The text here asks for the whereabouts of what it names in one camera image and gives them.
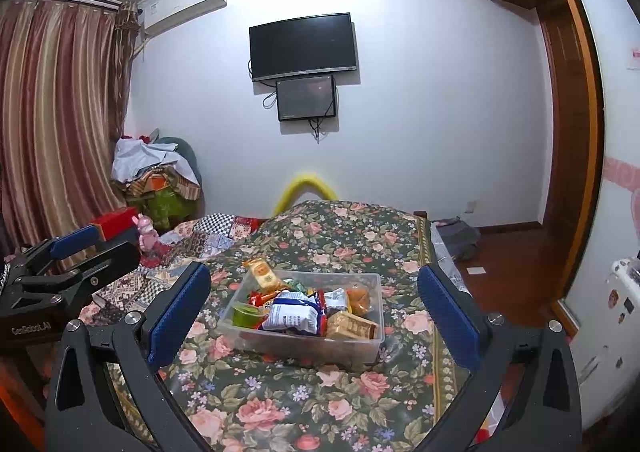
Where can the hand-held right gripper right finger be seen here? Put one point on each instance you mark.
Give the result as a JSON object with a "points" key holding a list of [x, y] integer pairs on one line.
{"points": [[450, 317]]}

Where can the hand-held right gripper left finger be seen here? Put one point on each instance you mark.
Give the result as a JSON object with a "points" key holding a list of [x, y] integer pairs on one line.
{"points": [[175, 317]]}

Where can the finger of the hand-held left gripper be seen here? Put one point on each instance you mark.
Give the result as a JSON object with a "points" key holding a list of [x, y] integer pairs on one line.
{"points": [[75, 239], [110, 259]]}

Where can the green jelly cup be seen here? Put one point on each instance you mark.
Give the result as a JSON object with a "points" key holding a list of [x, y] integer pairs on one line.
{"points": [[247, 316]]}

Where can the red snack bag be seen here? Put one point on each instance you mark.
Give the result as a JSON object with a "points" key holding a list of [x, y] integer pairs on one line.
{"points": [[257, 299]]}

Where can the brown bread packet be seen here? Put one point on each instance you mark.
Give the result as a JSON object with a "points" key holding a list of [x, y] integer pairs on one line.
{"points": [[358, 299]]}

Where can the yellow bun packet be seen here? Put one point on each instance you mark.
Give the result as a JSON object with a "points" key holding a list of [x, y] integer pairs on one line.
{"points": [[261, 274]]}

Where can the brown cracker pack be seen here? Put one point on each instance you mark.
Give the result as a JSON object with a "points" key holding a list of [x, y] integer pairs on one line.
{"points": [[350, 327]]}

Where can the blue white snack bag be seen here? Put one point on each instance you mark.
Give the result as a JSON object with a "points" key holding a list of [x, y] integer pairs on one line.
{"points": [[290, 314]]}

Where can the yellow white snack packet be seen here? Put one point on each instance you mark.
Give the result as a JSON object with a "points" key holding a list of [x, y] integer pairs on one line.
{"points": [[335, 299]]}

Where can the clear plastic box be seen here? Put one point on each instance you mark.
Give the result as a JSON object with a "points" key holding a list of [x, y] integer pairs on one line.
{"points": [[300, 349]]}

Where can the red box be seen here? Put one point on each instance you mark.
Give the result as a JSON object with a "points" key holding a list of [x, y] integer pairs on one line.
{"points": [[117, 222]]}

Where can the pink toy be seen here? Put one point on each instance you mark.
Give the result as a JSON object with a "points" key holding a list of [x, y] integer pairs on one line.
{"points": [[146, 232]]}

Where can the white paper sheet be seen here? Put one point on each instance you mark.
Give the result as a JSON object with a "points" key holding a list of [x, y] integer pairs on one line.
{"points": [[476, 269]]}

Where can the green printed bag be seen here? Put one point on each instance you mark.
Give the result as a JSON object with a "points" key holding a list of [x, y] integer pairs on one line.
{"points": [[167, 207]]}

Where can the grey bag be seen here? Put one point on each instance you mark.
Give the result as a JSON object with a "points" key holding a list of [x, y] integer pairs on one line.
{"points": [[457, 237]]}

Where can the patchwork quilt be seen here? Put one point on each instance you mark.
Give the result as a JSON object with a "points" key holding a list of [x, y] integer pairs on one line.
{"points": [[215, 232]]}

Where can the pile of clothes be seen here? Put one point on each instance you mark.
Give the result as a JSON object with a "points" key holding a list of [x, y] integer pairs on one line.
{"points": [[145, 157]]}

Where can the striped curtain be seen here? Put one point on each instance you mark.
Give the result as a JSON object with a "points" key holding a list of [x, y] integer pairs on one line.
{"points": [[55, 122]]}

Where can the red white printed sheet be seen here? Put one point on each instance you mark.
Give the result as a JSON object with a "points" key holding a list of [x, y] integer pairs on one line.
{"points": [[485, 434]]}

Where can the floral bedspread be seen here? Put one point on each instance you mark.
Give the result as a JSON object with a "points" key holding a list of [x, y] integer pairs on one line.
{"points": [[300, 402]]}

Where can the yellow foam tube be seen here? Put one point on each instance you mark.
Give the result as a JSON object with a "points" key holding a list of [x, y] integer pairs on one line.
{"points": [[300, 179]]}

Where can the small black monitor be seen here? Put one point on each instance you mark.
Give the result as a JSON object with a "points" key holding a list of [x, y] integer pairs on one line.
{"points": [[305, 97]]}

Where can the white air conditioner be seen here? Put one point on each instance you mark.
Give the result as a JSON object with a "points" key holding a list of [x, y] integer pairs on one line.
{"points": [[182, 7]]}

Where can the black wall television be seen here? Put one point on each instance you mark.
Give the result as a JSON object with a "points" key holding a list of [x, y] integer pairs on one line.
{"points": [[302, 46]]}

